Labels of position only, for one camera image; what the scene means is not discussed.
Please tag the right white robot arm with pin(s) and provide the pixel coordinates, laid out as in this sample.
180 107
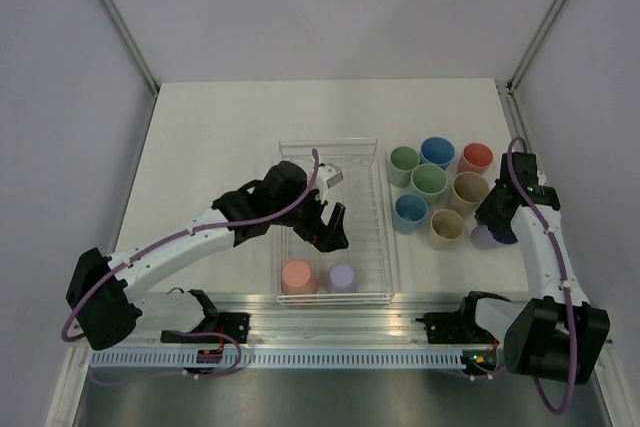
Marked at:
557 335

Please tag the small purple cup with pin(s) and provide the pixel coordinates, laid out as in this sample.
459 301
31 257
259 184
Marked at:
341 278

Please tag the clear wire dish rack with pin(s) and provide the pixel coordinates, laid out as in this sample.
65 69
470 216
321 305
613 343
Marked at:
364 191

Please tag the left aluminium frame post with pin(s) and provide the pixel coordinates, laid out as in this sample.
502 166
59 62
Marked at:
130 46

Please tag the right aluminium frame post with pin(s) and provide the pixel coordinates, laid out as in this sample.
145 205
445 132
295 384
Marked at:
541 32

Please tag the large purple cup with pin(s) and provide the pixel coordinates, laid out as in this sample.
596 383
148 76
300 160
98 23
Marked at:
483 239

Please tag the pink cup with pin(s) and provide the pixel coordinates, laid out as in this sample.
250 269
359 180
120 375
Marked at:
298 278
475 157

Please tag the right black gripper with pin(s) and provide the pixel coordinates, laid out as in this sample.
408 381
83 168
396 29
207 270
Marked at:
483 214

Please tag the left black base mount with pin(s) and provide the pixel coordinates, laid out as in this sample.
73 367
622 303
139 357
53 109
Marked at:
230 324

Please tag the light blue cup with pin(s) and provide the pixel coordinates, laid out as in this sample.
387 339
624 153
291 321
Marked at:
409 212

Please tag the green cup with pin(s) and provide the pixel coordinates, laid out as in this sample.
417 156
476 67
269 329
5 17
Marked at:
402 162
429 181

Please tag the beige cup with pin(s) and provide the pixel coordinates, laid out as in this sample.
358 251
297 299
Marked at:
445 229
468 191

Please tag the pink cup front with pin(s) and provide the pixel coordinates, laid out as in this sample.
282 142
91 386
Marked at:
298 278

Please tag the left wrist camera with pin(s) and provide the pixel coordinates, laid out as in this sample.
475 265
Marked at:
328 176

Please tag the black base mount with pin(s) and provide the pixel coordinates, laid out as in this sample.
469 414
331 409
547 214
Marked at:
230 324
453 328

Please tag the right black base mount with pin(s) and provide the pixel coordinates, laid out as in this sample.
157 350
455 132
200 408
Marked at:
453 328

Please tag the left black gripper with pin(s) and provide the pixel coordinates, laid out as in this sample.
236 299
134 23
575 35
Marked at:
317 233

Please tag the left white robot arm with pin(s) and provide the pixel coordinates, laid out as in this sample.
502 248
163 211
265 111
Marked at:
107 293

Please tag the aluminium frame post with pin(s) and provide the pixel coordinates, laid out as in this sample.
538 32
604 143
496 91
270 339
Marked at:
130 46
541 32

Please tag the aluminium front rail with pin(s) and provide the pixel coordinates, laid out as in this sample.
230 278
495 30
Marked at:
271 321

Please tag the white slotted cable duct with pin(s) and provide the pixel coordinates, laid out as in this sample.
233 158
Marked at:
439 359

